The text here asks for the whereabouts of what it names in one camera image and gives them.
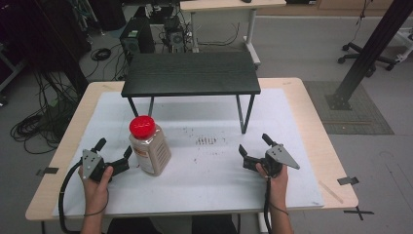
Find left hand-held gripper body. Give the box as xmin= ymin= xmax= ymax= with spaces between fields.
xmin=81 ymin=148 xmax=131 ymax=183

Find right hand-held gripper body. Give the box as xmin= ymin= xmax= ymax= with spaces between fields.
xmin=243 ymin=143 xmax=301 ymax=178

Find red-lidded clear spice jar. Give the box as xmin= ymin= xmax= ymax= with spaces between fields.
xmin=128 ymin=114 xmax=172 ymax=177

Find person's left hand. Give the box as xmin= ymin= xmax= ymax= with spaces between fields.
xmin=78 ymin=165 xmax=115 ymax=215

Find person's right hand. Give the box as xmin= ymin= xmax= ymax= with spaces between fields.
xmin=255 ymin=162 xmax=290 ymax=210

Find black tape piece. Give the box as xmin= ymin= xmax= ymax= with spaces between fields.
xmin=35 ymin=166 xmax=60 ymax=177
xmin=336 ymin=175 xmax=360 ymax=186

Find white table mat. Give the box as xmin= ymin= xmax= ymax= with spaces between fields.
xmin=52 ymin=87 xmax=326 ymax=218

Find light wooden table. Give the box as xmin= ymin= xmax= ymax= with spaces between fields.
xmin=24 ymin=76 xmax=359 ymax=234

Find beige tape strip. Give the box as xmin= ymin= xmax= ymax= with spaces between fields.
xmin=318 ymin=179 xmax=345 ymax=205

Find person's dark trousers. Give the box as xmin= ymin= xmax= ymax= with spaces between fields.
xmin=106 ymin=215 xmax=239 ymax=234

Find grey floor mat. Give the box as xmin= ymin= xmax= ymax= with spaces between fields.
xmin=303 ymin=80 xmax=395 ymax=137

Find small black shelf riser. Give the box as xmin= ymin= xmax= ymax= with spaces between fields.
xmin=120 ymin=51 xmax=262 ymax=136

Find black tape cross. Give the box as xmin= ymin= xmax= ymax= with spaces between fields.
xmin=343 ymin=205 xmax=375 ymax=221

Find grey metal rack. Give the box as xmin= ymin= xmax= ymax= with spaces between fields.
xmin=0 ymin=43 xmax=27 ymax=107

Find black computer tower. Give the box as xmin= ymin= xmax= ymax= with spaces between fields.
xmin=119 ymin=16 xmax=157 ymax=63

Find open-sided computer case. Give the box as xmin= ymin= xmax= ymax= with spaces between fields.
xmin=163 ymin=15 xmax=187 ymax=54

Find black office chair base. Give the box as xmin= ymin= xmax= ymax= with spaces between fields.
xmin=336 ymin=41 xmax=399 ymax=79

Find black slanted metal stand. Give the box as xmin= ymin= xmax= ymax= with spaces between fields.
xmin=324 ymin=0 xmax=413 ymax=111

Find white-legged wooden desk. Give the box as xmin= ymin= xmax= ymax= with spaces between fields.
xmin=179 ymin=0 xmax=287 ymax=70

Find thick black gripper cable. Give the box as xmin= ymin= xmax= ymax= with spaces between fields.
xmin=57 ymin=160 xmax=84 ymax=234
xmin=263 ymin=176 xmax=273 ymax=234

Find thin black wrist cord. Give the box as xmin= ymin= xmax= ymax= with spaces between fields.
xmin=83 ymin=187 xmax=110 ymax=217
xmin=268 ymin=201 xmax=290 ymax=216

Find tangle of black floor cables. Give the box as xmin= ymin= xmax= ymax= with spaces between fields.
xmin=9 ymin=70 xmax=86 ymax=156

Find coiled black cable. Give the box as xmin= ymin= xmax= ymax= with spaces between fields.
xmin=90 ymin=47 xmax=113 ymax=62

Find black cable under desk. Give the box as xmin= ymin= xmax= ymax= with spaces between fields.
xmin=197 ymin=21 xmax=242 ymax=47

